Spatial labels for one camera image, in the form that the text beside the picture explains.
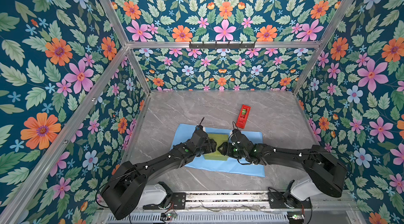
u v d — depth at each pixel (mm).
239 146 662
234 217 766
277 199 734
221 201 750
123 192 409
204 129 805
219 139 866
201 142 665
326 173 435
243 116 985
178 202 734
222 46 929
